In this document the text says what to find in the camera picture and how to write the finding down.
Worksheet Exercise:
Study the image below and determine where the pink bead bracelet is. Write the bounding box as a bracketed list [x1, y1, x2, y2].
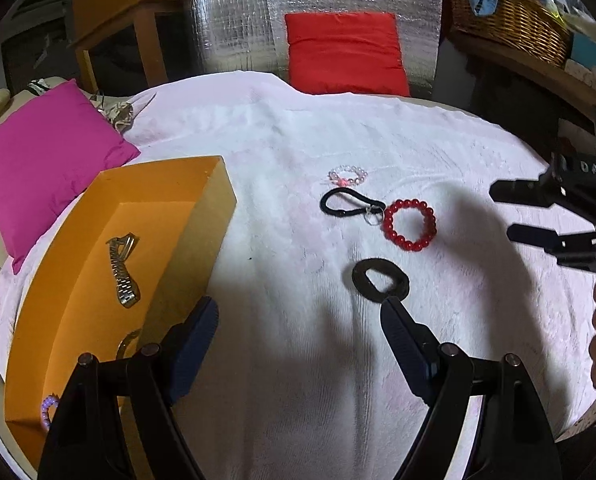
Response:
[327, 164, 371, 188]

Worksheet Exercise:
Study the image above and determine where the silver metal watch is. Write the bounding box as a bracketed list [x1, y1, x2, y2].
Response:
[107, 233, 141, 309]

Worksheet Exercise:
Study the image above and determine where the wicker basket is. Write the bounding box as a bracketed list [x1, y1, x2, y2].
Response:
[450, 0, 572, 67]

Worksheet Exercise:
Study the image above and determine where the magenta pillow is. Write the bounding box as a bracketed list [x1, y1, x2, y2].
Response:
[0, 80, 140, 273]

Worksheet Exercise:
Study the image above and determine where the silver bangle ring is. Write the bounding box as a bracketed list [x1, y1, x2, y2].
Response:
[114, 327, 143, 361]

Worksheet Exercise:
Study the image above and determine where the black hair tie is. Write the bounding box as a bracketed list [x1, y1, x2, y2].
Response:
[319, 187, 388, 221]

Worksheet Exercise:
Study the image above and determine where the orange cardboard box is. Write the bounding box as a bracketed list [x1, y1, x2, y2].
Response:
[4, 156, 236, 467]

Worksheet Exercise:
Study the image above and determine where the small red pillow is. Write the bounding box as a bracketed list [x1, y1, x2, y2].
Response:
[285, 11, 411, 98]

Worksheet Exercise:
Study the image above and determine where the purple bead bracelet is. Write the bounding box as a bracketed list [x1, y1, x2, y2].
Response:
[40, 392, 61, 432]

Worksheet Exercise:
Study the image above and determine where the black ring bangle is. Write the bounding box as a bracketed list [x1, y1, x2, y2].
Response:
[351, 258, 411, 304]

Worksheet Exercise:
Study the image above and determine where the red bead bracelet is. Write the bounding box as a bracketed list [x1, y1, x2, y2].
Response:
[381, 198, 438, 253]

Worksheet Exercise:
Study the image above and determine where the teal box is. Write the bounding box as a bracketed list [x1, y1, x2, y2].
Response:
[570, 32, 596, 68]

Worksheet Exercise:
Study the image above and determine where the patterned fabric scrap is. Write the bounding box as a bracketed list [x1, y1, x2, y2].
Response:
[89, 93, 156, 136]

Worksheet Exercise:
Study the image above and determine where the pale pink blanket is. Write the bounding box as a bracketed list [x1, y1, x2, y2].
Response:
[0, 70, 596, 480]

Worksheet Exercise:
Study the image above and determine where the wooden shelf rail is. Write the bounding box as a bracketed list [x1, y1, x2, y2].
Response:
[448, 30, 596, 120]

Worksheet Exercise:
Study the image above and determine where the wooden side table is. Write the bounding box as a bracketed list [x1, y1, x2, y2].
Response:
[72, 0, 183, 93]

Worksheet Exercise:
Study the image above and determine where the silver insulation foil panel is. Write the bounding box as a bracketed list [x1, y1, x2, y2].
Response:
[184, 0, 442, 99]

